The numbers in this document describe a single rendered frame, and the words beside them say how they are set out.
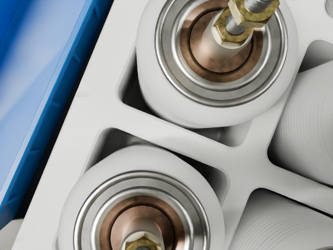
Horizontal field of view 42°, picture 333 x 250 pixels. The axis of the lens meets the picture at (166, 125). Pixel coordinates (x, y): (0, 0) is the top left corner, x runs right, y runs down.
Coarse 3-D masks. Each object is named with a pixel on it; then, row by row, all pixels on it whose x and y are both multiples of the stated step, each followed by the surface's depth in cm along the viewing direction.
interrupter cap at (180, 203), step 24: (96, 192) 24; (120, 192) 24; (144, 192) 24; (168, 192) 24; (192, 192) 24; (96, 216) 24; (120, 216) 24; (144, 216) 24; (168, 216) 24; (192, 216) 24; (96, 240) 24; (120, 240) 24; (168, 240) 24; (192, 240) 24
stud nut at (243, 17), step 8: (232, 0) 17; (240, 0) 17; (232, 8) 17; (240, 8) 17; (272, 8) 17; (240, 16) 17; (248, 16) 17; (256, 16) 17; (264, 16) 17; (240, 24) 18; (248, 24) 17; (256, 24) 17; (264, 24) 17
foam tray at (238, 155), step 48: (144, 0) 32; (288, 0) 32; (96, 48) 31; (96, 96) 31; (96, 144) 32; (192, 144) 32; (240, 144) 32; (48, 192) 31; (240, 192) 32; (288, 192) 32; (48, 240) 31
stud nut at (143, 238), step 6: (144, 234) 21; (132, 240) 21; (138, 240) 20; (144, 240) 20; (150, 240) 20; (126, 246) 20; (132, 246) 20; (138, 246) 20; (144, 246) 20; (150, 246) 20; (156, 246) 20
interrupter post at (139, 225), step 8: (128, 224) 24; (136, 224) 23; (144, 224) 22; (152, 224) 23; (128, 232) 22; (136, 232) 21; (144, 232) 21; (152, 232) 21; (160, 232) 23; (160, 240) 21; (120, 248) 21
